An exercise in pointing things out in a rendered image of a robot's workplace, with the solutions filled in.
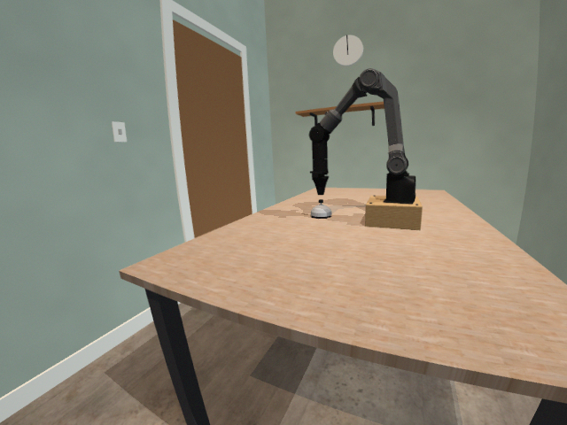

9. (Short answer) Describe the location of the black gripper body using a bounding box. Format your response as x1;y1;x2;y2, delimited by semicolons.
310;159;329;178

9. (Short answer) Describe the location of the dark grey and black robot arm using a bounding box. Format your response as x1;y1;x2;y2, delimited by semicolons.
309;68;416;205

